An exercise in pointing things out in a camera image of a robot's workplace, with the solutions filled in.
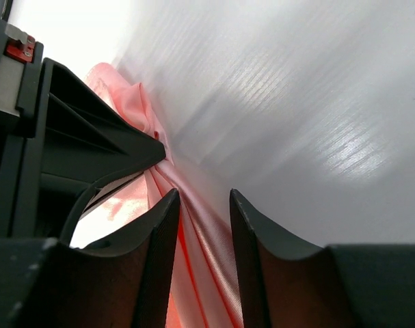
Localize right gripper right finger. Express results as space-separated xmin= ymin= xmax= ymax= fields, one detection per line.
xmin=230 ymin=190 xmax=415 ymax=327

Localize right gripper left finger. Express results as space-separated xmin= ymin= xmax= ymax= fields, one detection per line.
xmin=0 ymin=189 xmax=180 ymax=327

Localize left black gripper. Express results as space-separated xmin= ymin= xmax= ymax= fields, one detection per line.
xmin=0 ymin=38 xmax=165 ymax=245

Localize pink cloth napkin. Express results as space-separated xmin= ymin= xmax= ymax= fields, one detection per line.
xmin=81 ymin=63 xmax=243 ymax=327

